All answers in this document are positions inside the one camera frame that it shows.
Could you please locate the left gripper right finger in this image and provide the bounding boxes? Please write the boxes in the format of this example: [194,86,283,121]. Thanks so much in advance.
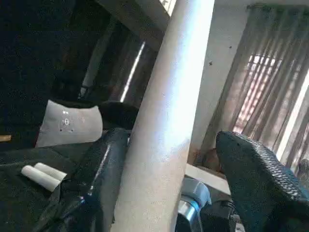
[215,130,309,232]

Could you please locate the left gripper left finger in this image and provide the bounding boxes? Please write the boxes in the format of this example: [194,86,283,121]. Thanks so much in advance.
[48,130,132,232]

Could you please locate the white plastic table leg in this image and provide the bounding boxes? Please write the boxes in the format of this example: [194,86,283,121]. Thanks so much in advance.
[112,0,215,232]
[33,162,68,181]
[21,165,61,194]

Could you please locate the grey printed cushion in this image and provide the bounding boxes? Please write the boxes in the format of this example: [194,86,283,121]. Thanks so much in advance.
[35,99,104,148]

